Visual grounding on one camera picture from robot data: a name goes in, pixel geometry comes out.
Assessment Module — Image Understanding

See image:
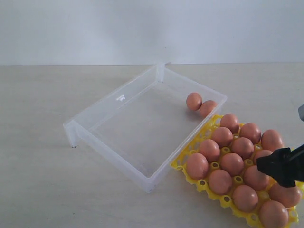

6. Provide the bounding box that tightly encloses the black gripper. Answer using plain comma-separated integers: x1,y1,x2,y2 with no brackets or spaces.
256,145,304,188

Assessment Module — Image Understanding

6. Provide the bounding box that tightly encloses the yellow plastic egg tray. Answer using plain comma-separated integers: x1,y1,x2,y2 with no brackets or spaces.
170,114,300,228

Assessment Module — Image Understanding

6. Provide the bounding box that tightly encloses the clear plastic bin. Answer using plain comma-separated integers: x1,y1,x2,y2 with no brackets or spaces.
63,64,227,192

